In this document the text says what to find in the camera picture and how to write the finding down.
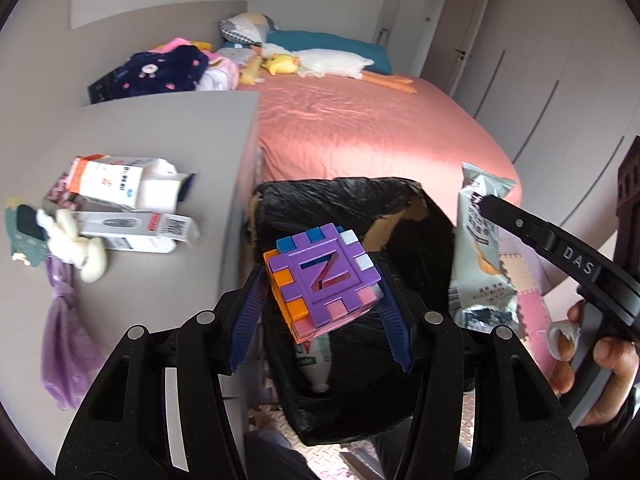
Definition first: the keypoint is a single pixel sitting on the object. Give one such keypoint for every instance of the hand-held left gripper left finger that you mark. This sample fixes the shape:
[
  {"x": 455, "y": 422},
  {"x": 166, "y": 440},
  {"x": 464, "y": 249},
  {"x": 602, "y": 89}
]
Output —
[{"x": 247, "y": 320}]

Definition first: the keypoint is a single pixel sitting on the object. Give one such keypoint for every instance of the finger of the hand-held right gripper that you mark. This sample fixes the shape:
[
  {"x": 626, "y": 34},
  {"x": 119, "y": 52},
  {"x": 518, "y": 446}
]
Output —
[{"x": 520, "y": 222}]

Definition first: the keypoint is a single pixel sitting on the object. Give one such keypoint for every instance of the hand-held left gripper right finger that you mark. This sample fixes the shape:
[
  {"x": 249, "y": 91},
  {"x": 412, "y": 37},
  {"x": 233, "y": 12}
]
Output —
[{"x": 395, "y": 330}]

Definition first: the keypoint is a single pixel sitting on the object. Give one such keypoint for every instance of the grey snack packet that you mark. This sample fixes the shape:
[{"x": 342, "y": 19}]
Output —
[{"x": 475, "y": 270}]

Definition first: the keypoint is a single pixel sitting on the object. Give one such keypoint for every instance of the purple puzzle cube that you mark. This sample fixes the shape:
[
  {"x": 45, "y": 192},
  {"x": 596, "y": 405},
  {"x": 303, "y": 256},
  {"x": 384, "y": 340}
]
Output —
[{"x": 325, "y": 280}]

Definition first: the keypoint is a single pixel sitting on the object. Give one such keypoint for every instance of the trash bin with black bag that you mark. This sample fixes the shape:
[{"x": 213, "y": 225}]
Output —
[{"x": 350, "y": 210}]

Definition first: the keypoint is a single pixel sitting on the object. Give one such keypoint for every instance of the person's right hand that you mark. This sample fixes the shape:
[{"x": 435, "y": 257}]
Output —
[{"x": 612, "y": 360}]

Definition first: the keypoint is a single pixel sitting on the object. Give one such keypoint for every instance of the foam floor mat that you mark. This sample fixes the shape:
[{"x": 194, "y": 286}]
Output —
[{"x": 530, "y": 310}]

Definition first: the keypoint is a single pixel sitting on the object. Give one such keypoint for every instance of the clear plastic bottle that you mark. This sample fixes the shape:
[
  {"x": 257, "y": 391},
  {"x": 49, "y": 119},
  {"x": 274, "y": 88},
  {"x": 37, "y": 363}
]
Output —
[{"x": 315, "y": 360}]

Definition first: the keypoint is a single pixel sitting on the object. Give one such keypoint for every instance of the dark brown furniture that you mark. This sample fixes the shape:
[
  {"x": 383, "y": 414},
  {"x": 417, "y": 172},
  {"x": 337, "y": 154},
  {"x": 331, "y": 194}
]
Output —
[{"x": 630, "y": 180}]

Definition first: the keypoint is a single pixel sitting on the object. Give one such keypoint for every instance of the white wardrobe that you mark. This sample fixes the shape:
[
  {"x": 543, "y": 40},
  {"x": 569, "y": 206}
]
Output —
[{"x": 550, "y": 85}]

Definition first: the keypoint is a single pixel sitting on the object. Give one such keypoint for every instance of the person's dark trousers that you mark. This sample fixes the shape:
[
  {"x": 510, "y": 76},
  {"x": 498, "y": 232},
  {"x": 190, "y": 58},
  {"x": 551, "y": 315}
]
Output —
[{"x": 280, "y": 460}]

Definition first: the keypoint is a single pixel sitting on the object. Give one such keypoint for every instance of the white thermometer box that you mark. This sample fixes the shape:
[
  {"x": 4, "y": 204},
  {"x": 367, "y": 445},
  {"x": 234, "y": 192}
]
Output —
[{"x": 130, "y": 227}]

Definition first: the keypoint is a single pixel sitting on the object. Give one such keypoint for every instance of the purple plastic bag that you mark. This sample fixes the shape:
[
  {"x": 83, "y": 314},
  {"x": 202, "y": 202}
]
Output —
[{"x": 65, "y": 345}]

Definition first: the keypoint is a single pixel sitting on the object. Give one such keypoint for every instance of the bed with pink sheet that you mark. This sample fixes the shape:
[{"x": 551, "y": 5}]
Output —
[{"x": 360, "y": 125}]

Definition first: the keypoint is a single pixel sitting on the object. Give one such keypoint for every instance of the orange white medicine box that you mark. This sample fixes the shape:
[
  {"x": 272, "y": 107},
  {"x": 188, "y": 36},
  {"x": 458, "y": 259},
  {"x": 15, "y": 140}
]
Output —
[{"x": 115, "y": 180}]

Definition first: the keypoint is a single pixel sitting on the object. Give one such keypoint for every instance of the pink patterned packet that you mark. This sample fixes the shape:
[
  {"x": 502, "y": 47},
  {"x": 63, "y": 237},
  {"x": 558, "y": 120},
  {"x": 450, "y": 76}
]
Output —
[{"x": 60, "y": 192}]

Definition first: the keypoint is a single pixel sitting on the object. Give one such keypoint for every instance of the dark green sock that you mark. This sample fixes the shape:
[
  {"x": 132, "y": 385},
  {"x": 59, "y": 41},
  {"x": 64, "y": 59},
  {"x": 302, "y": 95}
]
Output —
[{"x": 25, "y": 240}]

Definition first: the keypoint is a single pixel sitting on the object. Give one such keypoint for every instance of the white door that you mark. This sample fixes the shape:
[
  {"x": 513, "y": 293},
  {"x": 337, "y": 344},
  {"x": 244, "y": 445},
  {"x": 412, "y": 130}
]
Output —
[{"x": 415, "y": 10}]

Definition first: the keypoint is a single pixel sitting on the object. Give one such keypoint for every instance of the white goose plush toy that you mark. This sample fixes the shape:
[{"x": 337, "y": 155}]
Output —
[{"x": 330, "y": 62}]

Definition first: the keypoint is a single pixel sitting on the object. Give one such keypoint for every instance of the white pink printed blanket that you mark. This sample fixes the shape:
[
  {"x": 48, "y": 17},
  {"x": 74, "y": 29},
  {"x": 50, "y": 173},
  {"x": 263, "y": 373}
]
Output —
[{"x": 220, "y": 72}]

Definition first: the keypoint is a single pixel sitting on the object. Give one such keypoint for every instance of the teal pillow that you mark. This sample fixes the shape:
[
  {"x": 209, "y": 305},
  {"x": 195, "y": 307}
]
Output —
[{"x": 340, "y": 42}]

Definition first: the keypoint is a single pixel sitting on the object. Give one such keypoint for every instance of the yellow duck plush toy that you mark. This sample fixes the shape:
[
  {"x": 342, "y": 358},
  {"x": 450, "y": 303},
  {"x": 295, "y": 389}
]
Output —
[{"x": 280, "y": 64}]

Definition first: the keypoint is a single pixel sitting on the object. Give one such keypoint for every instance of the navy fleece garment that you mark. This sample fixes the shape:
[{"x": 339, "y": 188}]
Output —
[{"x": 160, "y": 70}]

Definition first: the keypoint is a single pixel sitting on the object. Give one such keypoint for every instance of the light printed pillow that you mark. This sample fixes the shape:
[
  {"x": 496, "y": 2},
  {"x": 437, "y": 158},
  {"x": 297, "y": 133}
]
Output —
[{"x": 235, "y": 54}]

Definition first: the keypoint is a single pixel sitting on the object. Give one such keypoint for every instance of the pink cloth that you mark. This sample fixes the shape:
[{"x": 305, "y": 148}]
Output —
[{"x": 175, "y": 44}]

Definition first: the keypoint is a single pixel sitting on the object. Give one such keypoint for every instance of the patchwork pillow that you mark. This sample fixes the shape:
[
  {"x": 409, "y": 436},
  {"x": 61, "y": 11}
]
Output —
[{"x": 245, "y": 27}]

